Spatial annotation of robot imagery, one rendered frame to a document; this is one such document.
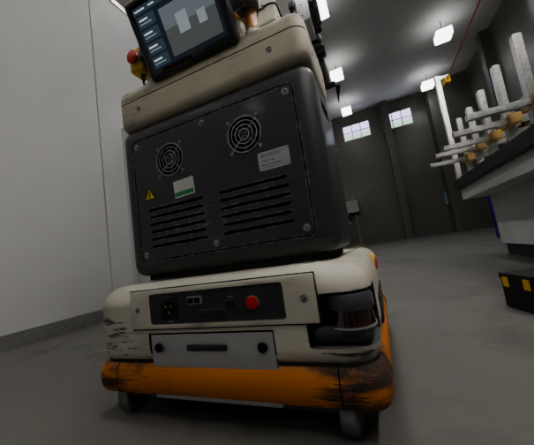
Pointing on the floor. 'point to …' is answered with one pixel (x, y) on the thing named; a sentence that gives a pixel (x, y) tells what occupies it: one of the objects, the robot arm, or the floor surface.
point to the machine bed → (532, 215)
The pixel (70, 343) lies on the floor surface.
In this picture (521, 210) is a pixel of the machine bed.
